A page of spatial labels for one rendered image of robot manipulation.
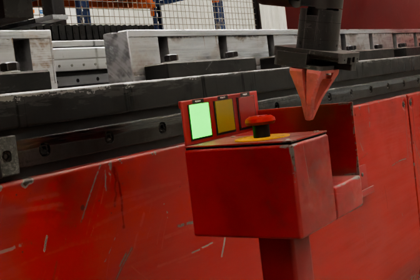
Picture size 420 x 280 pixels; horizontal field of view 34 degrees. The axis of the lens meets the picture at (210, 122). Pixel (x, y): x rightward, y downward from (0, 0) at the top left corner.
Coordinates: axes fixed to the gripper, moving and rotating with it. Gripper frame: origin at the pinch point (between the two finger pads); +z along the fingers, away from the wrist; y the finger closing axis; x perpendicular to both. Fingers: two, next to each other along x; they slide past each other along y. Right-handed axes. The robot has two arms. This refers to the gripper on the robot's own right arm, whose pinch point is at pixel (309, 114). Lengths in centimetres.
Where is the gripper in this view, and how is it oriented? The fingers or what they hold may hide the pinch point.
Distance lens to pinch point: 97.9
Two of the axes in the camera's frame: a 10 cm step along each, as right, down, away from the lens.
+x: -5.5, 1.2, -8.3
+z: -0.8, 9.8, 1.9
